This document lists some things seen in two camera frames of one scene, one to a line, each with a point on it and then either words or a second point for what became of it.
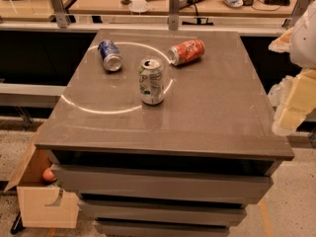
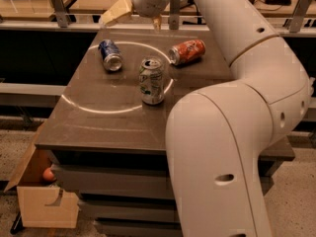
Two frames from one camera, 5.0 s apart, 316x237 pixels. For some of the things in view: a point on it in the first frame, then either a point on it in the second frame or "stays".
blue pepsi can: (111, 55) stays
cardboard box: (42, 204) stays
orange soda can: (186, 51) stays
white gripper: (304, 41) → (144, 1)
